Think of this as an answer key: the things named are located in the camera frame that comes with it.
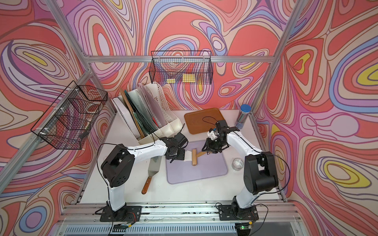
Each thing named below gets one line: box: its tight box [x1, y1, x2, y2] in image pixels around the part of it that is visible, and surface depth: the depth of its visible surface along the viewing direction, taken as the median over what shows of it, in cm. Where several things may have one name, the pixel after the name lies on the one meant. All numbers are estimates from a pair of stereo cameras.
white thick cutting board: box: [111, 96, 142, 139], surface depth 88 cm
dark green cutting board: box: [124, 89, 157, 135], surface depth 86 cm
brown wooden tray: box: [184, 107, 225, 135], surface depth 116 cm
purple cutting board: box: [166, 140, 228, 184], surface depth 90 cm
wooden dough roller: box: [191, 147, 208, 167], surface depth 92 cm
